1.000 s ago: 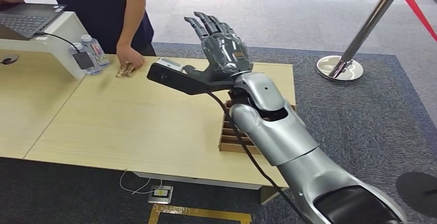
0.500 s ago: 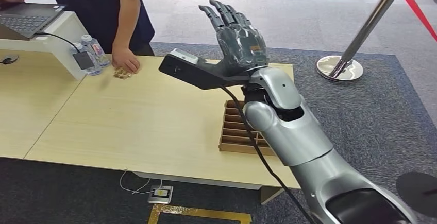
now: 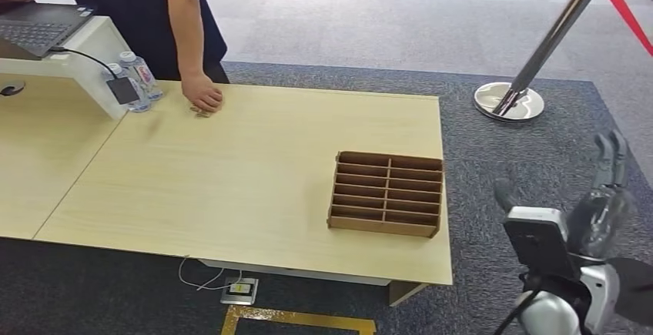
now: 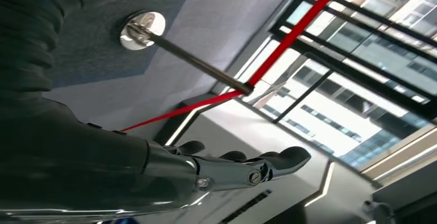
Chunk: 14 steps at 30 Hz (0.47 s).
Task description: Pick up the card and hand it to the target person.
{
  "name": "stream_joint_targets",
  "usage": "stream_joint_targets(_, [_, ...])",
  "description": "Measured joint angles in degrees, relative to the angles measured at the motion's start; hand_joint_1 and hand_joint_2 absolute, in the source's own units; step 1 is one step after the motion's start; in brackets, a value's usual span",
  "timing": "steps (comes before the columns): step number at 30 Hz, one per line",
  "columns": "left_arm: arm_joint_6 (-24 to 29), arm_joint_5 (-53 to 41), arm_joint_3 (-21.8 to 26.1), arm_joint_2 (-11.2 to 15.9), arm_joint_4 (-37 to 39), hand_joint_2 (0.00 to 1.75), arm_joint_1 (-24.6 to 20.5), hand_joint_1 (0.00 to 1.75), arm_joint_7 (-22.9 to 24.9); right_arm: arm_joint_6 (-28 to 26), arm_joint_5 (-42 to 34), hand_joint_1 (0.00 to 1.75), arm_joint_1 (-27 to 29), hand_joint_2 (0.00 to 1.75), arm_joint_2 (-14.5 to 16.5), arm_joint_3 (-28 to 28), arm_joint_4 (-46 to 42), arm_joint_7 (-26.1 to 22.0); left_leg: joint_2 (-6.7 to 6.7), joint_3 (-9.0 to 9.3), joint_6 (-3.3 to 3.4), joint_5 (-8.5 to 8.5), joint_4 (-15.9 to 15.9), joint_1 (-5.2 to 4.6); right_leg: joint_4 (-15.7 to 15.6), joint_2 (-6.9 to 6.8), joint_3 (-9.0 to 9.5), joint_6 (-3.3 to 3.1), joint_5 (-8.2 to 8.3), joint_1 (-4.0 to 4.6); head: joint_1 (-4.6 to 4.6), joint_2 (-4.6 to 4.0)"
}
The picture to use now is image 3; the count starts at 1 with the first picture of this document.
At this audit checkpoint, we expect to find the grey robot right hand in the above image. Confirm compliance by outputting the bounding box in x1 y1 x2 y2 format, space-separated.
492 129 637 263

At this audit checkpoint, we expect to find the person's left hand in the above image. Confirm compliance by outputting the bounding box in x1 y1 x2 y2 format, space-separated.
180 71 225 116

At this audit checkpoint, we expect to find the person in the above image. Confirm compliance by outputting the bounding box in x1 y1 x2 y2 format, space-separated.
0 0 230 85

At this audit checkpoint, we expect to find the dark laptop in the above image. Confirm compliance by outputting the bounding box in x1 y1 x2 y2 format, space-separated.
0 2 97 60

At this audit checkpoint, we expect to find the clear water bottle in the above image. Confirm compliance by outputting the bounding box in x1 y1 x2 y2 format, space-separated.
101 62 152 114
118 51 164 102

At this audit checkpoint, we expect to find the black power adapter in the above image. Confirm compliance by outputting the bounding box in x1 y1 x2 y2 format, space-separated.
105 76 140 106

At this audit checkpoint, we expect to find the blue grey carpet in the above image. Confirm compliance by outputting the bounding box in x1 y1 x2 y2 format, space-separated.
0 61 653 335

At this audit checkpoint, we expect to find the white desk riser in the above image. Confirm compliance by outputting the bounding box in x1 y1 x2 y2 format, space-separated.
0 15 132 122

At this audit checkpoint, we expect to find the chrome stanchion base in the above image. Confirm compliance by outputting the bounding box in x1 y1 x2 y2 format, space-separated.
473 81 546 122

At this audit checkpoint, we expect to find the white desk underframe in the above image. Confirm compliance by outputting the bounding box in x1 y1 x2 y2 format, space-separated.
198 258 393 287

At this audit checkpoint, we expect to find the metal floor socket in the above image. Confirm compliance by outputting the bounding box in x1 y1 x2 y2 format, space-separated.
219 276 260 307

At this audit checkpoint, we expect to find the red barrier belt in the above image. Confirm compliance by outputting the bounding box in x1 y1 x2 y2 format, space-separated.
598 0 653 59

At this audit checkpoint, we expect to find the wooden desk leg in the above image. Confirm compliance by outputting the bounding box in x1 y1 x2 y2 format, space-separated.
388 280 430 307

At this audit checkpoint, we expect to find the brown slotted wooden organizer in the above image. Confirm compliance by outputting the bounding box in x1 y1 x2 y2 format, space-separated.
326 150 445 240

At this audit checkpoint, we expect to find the desk cable grommet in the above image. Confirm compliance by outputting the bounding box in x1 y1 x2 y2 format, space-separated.
0 81 26 98

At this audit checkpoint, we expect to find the black laptop power cable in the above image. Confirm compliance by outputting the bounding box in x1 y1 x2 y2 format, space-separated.
49 45 119 79

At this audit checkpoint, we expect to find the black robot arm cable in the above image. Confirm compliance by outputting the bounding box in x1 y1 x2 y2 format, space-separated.
491 270 543 335

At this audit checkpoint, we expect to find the white thin cable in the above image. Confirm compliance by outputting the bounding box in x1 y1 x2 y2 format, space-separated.
178 255 244 293

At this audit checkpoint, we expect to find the chrome stanchion post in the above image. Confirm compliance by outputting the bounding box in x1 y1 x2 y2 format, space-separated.
492 0 616 117

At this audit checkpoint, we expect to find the gold floor tape frame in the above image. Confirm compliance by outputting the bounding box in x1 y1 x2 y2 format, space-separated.
220 305 378 335

